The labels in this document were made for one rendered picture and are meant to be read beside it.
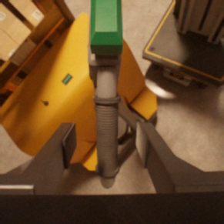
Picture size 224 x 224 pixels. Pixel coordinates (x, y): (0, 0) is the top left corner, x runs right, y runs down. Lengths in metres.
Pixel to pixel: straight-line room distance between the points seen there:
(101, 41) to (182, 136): 1.45
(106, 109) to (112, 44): 0.09
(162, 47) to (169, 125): 0.70
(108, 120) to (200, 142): 1.43
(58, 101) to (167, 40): 1.07
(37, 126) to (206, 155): 1.36
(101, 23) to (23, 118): 0.82
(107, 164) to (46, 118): 0.65
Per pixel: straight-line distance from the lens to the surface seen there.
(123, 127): 1.15
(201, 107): 1.67
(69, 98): 0.84
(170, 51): 1.48
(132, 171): 1.59
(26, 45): 0.98
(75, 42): 0.96
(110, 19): 0.20
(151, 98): 1.27
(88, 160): 1.30
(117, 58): 0.22
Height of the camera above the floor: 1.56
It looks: 71 degrees down
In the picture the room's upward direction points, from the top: 50 degrees counter-clockwise
